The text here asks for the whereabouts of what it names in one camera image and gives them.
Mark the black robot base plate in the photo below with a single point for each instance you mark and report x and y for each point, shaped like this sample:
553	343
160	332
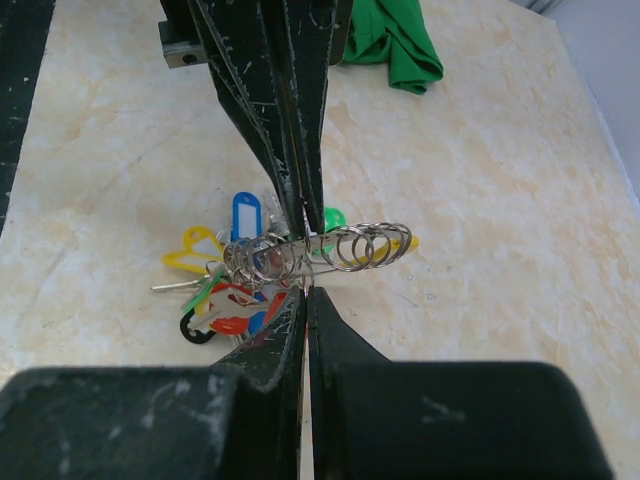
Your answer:
25	25

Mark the green cloth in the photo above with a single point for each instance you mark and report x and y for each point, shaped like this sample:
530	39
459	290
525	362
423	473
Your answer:
393	32

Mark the bunch of tagged keys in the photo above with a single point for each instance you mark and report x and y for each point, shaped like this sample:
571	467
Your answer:
218	304

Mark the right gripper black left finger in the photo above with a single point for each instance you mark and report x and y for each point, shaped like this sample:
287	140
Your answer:
257	410

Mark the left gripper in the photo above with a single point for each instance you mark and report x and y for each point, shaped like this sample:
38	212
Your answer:
235	37

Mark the large metal keyring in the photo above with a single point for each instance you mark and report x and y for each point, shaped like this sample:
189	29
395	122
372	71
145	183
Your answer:
272	259

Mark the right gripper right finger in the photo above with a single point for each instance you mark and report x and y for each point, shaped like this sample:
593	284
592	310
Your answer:
352	402

